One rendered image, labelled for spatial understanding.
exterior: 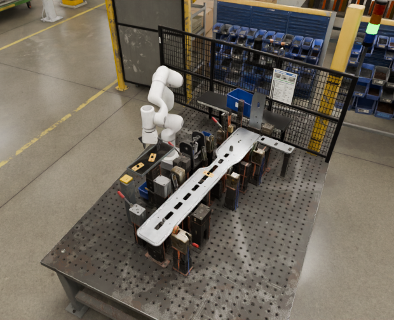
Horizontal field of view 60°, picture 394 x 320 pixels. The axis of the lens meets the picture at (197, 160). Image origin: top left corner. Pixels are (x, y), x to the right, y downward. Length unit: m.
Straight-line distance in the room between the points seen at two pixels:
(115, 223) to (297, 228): 1.35
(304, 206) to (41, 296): 2.28
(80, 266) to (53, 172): 2.02
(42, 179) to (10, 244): 0.89
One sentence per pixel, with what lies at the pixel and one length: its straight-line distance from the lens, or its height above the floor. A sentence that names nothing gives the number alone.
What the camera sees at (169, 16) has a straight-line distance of 4.73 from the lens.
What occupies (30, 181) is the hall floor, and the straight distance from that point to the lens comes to 4.30.
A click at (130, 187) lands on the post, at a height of 1.10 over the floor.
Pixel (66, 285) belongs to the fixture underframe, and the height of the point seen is 0.40.
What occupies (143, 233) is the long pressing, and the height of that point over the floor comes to 1.00.
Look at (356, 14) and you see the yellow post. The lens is 2.76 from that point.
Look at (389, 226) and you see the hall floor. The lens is 3.97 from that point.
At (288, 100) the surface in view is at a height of 1.19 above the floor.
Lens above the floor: 2.71
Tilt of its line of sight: 41 degrees down
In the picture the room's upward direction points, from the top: 1 degrees clockwise
